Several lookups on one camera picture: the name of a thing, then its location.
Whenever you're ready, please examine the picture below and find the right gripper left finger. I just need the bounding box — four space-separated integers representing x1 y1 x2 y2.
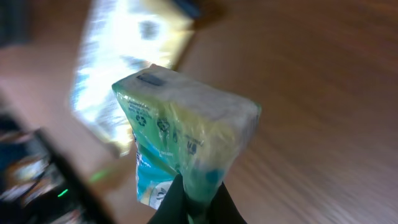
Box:
147 174 188 224

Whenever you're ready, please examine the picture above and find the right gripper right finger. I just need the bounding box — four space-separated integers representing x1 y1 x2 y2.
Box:
208 183 247 224

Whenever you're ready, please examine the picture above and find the teal Kleenex tissue pack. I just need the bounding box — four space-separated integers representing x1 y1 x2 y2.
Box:
112 65 261 206

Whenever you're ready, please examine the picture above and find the beige snack bag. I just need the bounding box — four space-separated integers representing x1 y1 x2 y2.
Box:
70 0 201 157

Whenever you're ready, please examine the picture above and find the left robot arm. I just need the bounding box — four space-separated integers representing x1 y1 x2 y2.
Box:
1 111 113 224

